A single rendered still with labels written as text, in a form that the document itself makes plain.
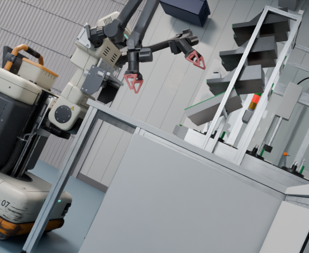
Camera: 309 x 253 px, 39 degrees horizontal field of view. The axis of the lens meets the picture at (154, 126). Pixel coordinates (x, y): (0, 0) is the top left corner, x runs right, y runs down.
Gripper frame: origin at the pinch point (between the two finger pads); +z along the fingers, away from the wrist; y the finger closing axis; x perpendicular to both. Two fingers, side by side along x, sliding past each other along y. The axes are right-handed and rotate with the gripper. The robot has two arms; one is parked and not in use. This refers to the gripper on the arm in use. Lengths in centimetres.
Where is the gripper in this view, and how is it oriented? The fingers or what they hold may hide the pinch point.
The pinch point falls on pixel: (201, 66)
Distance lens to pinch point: 242.5
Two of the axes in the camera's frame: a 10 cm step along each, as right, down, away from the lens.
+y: 4.1, 1.1, 9.1
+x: -7.1, 6.6, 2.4
